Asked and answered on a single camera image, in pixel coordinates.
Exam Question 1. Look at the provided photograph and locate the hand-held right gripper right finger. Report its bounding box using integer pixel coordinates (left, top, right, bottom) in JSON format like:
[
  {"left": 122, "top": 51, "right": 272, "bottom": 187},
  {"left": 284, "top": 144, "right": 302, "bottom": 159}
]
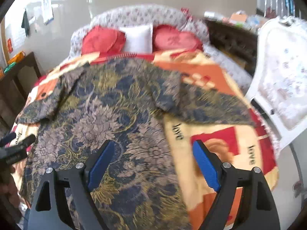
[{"left": 192, "top": 140, "right": 281, "bottom": 230}]

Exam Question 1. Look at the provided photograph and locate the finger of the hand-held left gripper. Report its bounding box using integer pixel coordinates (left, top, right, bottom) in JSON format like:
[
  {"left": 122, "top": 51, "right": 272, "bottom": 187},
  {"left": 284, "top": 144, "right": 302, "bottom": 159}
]
[
  {"left": 0, "top": 132, "right": 17, "bottom": 147},
  {"left": 14, "top": 134, "right": 36, "bottom": 151}
]

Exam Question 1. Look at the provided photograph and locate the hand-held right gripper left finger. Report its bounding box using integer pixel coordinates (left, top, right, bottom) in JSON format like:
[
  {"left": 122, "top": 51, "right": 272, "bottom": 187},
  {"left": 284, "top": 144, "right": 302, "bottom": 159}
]
[{"left": 27, "top": 140, "right": 116, "bottom": 230}]

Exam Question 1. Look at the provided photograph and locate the dark floral patterned shirt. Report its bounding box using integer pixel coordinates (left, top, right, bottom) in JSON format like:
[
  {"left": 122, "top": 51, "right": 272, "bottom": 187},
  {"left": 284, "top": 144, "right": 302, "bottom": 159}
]
[{"left": 16, "top": 59, "right": 256, "bottom": 230}]

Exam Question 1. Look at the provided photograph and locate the orange red printed blanket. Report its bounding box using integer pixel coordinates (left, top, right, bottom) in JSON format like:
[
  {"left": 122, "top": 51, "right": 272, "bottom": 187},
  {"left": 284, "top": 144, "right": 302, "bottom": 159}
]
[{"left": 5, "top": 49, "right": 280, "bottom": 230}]

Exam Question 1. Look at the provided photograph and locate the dark wooden cabinet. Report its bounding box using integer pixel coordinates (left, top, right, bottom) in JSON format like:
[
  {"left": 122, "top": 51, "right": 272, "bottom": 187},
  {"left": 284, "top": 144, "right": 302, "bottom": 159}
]
[{"left": 0, "top": 51, "right": 42, "bottom": 135}]

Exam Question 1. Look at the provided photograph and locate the green bundle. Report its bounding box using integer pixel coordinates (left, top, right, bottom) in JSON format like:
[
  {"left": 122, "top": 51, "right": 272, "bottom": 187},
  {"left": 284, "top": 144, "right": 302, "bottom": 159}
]
[{"left": 3, "top": 62, "right": 16, "bottom": 74}]

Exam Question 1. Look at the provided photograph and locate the orange box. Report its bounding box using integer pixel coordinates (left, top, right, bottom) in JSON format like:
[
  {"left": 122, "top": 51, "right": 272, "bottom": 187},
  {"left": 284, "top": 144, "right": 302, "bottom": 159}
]
[{"left": 7, "top": 51, "right": 26, "bottom": 65}]

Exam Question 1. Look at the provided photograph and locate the dark hanging cloth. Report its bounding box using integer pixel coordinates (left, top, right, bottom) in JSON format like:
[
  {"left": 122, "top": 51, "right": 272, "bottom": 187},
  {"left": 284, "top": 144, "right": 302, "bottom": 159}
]
[{"left": 21, "top": 10, "right": 31, "bottom": 37}]

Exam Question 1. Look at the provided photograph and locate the white floral upholstered chair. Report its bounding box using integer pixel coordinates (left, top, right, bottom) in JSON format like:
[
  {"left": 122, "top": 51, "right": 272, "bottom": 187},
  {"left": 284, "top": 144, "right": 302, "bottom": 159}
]
[{"left": 245, "top": 16, "right": 307, "bottom": 149}]

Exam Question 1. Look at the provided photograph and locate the dark carved wooden nightstand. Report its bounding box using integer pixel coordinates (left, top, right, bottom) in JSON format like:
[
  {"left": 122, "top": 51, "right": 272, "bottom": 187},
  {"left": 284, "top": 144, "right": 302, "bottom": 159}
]
[{"left": 206, "top": 19, "right": 259, "bottom": 77}]

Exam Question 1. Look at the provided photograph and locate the large red round pillow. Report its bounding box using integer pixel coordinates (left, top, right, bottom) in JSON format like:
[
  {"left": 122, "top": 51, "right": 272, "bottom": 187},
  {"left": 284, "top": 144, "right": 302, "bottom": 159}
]
[{"left": 81, "top": 25, "right": 126, "bottom": 55}]

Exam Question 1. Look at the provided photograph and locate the white square pillow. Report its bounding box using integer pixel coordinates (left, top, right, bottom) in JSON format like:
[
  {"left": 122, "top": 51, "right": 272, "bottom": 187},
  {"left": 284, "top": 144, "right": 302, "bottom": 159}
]
[{"left": 119, "top": 23, "right": 154, "bottom": 53}]

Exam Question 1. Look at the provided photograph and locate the pile of small packets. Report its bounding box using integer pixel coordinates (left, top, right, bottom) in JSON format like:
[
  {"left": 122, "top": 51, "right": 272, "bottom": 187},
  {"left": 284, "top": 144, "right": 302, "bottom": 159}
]
[{"left": 204, "top": 10, "right": 264, "bottom": 30}]

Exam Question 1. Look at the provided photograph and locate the floral padded bed headboard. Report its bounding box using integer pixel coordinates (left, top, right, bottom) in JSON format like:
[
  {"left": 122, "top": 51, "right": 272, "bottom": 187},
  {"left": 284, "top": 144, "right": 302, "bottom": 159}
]
[{"left": 69, "top": 4, "right": 210, "bottom": 57}]

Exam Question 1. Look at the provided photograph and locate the metal shelf rack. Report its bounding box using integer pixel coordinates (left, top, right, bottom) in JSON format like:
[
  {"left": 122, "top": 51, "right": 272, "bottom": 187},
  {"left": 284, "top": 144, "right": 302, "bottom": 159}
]
[{"left": 258, "top": 0, "right": 303, "bottom": 20}]

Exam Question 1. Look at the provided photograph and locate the white wall calendar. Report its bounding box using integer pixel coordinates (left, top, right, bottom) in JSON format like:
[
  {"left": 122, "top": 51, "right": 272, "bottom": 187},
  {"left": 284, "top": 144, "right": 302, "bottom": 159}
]
[{"left": 41, "top": 0, "right": 54, "bottom": 26}]

